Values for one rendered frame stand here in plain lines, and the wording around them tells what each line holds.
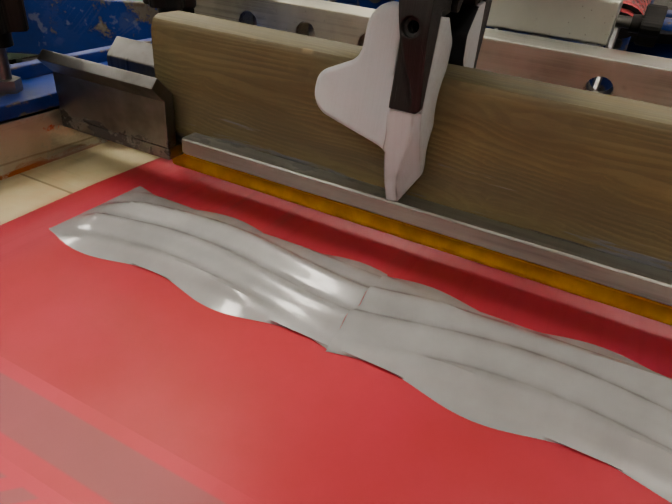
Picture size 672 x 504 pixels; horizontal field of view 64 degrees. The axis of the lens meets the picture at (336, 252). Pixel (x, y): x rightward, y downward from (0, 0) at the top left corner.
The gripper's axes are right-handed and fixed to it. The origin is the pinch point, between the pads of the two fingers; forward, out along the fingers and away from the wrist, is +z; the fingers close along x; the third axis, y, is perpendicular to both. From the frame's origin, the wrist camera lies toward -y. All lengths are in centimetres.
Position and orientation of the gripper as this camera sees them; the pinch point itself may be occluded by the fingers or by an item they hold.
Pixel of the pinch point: (426, 164)
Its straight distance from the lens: 30.3
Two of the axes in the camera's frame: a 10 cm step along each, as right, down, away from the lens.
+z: -0.8, 8.4, 5.3
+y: -8.8, -3.1, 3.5
